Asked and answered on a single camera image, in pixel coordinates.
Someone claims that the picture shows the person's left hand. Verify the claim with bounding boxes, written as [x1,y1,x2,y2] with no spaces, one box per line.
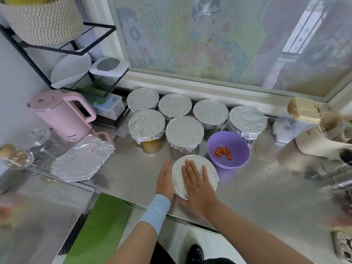
[155,159,175,202]

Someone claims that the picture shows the person's right hand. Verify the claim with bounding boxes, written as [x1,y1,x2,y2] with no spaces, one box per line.
[181,159,220,219]

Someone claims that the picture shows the foil-covered bowl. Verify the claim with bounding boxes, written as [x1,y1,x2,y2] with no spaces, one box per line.
[158,93,193,121]
[126,87,160,113]
[172,154,219,200]
[192,99,230,130]
[128,109,166,144]

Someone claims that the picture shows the yellow bowl with greens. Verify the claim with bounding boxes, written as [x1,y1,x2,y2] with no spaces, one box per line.
[140,138,164,154]

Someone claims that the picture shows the purple bowl carrot pieces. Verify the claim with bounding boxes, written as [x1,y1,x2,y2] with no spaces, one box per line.
[207,131,250,170]

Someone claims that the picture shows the foil-wrapped bowl being handled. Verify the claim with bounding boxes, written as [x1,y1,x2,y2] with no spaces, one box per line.
[227,105,268,142]

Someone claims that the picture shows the stack of aluminium foil sheets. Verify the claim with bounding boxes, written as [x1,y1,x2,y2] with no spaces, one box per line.
[51,134,116,183]

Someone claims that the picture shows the person's left forearm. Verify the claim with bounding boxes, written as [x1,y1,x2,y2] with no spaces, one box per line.
[107,221,161,264]

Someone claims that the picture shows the person's right forearm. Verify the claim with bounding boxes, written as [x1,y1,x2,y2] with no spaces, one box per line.
[206,201,314,264]

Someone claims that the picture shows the stainless steel countertop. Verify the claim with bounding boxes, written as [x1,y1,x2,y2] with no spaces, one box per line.
[0,88,352,264]

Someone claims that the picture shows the light blue wristband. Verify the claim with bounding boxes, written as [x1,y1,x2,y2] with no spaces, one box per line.
[139,194,172,235]

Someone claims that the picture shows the black right shoe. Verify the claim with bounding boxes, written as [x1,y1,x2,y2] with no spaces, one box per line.
[186,244,205,264]

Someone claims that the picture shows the black trousers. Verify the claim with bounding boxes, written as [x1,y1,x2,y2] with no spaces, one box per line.
[150,242,237,264]

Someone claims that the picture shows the green floor mat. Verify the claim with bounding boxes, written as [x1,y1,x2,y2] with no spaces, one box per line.
[63,193,133,264]

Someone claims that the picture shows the clear plastic box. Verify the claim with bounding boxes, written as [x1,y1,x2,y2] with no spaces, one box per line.
[91,93,125,121]

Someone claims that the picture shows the cream organiser tray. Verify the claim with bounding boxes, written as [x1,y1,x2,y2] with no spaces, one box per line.
[295,113,352,158]

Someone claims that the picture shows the pink electric kettle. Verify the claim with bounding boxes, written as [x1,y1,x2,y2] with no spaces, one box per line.
[29,89,98,143]

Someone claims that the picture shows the beige round object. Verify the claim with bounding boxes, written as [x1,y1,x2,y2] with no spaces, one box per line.
[286,97,323,124]

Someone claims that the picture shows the clear glass jar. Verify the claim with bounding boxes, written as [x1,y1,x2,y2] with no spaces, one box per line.
[25,129,51,148]

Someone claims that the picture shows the white plate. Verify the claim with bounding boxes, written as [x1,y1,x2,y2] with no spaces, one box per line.
[51,52,92,89]

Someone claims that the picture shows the patterned case smartphone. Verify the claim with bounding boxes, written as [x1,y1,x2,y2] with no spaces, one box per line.
[333,230,352,263]

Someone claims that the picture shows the window with cartoon film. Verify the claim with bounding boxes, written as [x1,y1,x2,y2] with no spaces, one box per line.
[82,0,352,116]

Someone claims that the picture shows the black metal rack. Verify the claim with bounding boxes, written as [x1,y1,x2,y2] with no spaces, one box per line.
[0,22,130,127]

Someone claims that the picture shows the yellow item in basket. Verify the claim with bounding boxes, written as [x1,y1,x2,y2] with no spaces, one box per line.
[3,0,50,6]

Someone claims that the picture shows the woven rope basket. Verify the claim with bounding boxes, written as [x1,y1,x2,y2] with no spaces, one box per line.
[0,0,85,47]

